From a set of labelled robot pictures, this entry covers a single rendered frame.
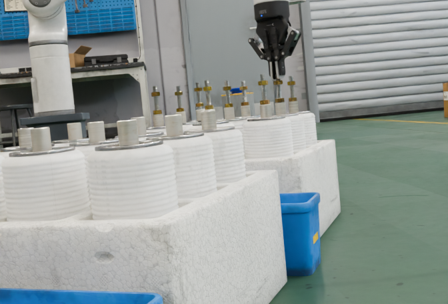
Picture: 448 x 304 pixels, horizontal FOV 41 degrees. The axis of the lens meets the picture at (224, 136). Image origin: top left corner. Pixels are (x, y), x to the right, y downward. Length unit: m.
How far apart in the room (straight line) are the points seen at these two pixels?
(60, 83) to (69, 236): 0.90
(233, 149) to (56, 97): 0.73
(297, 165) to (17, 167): 0.56
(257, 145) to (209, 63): 5.35
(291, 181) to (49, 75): 0.68
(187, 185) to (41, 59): 0.84
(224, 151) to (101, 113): 5.66
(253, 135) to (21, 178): 0.56
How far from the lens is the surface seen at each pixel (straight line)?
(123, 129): 0.66
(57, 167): 0.70
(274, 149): 1.14
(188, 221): 0.62
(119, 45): 6.50
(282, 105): 1.28
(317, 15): 6.65
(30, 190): 0.70
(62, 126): 1.48
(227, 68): 6.48
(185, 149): 0.73
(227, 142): 0.85
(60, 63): 1.51
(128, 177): 0.63
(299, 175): 1.10
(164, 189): 0.65
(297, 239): 0.98
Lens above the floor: 0.29
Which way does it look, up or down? 3 degrees down
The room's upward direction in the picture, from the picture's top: 5 degrees counter-clockwise
